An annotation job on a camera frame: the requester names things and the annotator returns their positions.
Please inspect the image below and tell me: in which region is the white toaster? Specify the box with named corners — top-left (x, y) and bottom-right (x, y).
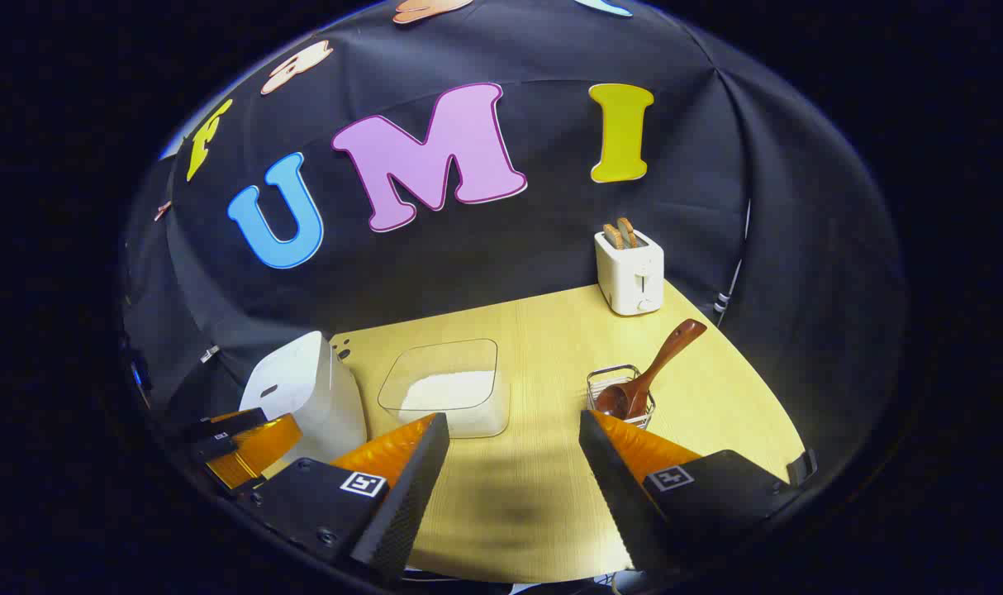
top-left (594, 217), bottom-right (666, 317)

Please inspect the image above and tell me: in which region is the clear plastic box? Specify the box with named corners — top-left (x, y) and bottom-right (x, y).
top-left (378, 339), bottom-right (512, 439)

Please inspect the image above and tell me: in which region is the wire chopstick holder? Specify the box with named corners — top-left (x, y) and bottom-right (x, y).
top-left (586, 364), bottom-right (658, 431)

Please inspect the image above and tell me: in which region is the black table clamp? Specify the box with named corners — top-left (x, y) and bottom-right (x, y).
top-left (787, 449), bottom-right (818, 488)

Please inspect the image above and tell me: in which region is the brown wooden spoon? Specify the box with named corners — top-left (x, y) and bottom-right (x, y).
top-left (594, 318), bottom-right (707, 421)

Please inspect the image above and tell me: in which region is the white rice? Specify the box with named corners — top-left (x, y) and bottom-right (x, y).
top-left (398, 370), bottom-right (511, 437)

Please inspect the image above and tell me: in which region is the white rice cooker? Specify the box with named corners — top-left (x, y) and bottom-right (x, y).
top-left (239, 331), bottom-right (368, 468)

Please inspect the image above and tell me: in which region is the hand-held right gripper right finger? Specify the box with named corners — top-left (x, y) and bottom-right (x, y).
top-left (578, 409), bottom-right (800, 575)

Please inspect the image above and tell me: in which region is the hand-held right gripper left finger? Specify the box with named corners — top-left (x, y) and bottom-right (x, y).
top-left (250, 412), bottom-right (451, 583)

